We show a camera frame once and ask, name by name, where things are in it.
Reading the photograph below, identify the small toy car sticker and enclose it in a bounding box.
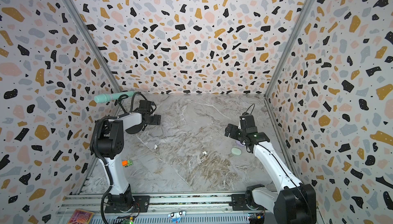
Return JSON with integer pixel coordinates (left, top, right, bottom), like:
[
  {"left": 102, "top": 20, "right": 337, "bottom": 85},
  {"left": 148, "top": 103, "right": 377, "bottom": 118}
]
[{"left": 168, "top": 211, "right": 186, "bottom": 224}]

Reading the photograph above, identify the mint green charging case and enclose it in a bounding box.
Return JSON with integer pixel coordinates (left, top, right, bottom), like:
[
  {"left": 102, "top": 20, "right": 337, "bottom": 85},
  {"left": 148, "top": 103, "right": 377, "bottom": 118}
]
[{"left": 231, "top": 147, "right": 242, "bottom": 156}]

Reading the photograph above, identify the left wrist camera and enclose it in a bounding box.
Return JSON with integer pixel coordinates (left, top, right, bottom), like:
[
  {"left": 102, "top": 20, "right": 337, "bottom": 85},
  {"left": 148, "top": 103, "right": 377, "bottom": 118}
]
[{"left": 138, "top": 100, "right": 152, "bottom": 113}]

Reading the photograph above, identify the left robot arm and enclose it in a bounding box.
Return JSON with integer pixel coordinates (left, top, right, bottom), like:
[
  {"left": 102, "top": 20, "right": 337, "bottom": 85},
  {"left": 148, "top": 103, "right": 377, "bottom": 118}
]
[{"left": 90, "top": 111, "right": 161, "bottom": 207}]

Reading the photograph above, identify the corner aluminium profile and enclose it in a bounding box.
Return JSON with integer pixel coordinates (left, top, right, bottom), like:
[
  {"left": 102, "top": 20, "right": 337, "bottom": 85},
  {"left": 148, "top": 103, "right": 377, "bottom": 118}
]
[
  {"left": 61, "top": 0, "right": 121, "bottom": 93},
  {"left": 265, "top": 0, "right": 315, "bottom": 99}
]

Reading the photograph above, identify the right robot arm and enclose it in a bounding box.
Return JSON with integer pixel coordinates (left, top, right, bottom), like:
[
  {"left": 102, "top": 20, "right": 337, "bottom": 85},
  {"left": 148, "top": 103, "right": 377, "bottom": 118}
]
[{"left": 225, "top": 124, "right": 317, "bottom": 224}]

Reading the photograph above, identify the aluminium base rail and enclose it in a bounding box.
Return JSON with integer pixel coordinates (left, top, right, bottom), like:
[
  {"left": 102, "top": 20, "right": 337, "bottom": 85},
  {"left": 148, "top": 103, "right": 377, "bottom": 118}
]
[{"left": 55, "top": 191, "right": 323, "bottom": 224}]

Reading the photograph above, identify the left corner aluminium profile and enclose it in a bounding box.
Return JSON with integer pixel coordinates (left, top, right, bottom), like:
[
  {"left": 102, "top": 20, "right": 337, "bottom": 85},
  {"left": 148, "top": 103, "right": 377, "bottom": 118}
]
[{"left": 61, "top": 0, "right": 121, "bottom": 93}]

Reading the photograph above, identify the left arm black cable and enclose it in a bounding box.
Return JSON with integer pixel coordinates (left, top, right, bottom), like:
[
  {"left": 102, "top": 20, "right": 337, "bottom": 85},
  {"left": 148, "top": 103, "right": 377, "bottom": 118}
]
[{"left": 91, "top": 91, "right": 148, "bottom": 224}]

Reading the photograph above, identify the green toy car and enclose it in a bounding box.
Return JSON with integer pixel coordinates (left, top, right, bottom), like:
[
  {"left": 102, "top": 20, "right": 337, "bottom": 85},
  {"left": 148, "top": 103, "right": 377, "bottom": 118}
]
[{"left": 122, "top": 160, "right": 133, "bottom": 167}]

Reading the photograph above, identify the right corner aluminium profile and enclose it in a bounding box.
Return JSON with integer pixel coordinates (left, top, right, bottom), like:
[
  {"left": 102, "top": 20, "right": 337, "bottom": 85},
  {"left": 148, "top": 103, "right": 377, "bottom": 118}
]
[{"left": 265, "top": 0, "right": 315, "bottom": 99}]

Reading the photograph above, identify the colourful card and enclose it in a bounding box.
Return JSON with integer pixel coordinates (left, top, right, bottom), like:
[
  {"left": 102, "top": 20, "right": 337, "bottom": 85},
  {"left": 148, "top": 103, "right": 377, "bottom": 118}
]
[{"left": 68, "top": 209, "right": 95, "bottom": 224}]

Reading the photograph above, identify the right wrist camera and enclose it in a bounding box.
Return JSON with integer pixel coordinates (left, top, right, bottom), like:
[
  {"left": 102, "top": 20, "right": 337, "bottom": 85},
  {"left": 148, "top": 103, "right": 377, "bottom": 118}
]
[{"left": 239, "top": 112, "right": 257, "bottom": 134}]

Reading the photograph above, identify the purple charging case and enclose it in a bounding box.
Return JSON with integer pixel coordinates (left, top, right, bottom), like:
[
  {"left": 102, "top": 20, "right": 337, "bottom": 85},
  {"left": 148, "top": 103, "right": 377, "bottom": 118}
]
[{"left": 236, "top": 141, "right": 245, "bottom": 147}]

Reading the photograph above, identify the black microphone stand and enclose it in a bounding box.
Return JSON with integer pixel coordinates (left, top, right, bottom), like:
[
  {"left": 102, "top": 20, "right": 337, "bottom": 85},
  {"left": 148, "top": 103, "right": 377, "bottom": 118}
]
[{"left": 116, "top": 92, "right": 142, "bottom": 134}]

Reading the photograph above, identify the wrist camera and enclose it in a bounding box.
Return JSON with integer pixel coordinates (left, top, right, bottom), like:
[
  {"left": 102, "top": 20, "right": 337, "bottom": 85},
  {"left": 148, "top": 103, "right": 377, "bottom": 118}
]
[
  {"left": 138, "top": 100, "right": 152, "bottom": 113},
  {"left": 239, "top": 112, "right": 257, "bottom": 134}
]

